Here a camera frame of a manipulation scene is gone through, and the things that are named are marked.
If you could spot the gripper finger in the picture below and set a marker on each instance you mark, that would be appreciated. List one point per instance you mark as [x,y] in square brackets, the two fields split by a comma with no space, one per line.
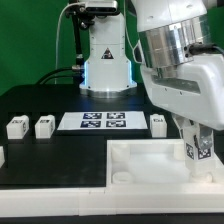
[182,124]
[204,137]

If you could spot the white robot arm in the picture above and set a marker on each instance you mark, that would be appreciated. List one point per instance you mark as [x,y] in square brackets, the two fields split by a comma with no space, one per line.
[171,33]

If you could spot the white sheet with tags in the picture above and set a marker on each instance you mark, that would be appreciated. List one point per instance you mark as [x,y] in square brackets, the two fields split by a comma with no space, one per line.
[130,120]

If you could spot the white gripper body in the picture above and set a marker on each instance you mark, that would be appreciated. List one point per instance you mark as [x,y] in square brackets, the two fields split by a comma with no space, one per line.
[197,93]

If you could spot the white block left edge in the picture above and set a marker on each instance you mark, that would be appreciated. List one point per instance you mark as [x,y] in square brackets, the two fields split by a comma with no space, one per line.
[2,157]

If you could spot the white square tabletop part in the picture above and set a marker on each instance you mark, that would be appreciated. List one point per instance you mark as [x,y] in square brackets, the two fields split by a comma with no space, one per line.
[156,166]

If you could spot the white front fence bar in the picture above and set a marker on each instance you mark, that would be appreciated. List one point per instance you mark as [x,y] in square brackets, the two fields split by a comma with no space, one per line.
[113,201]

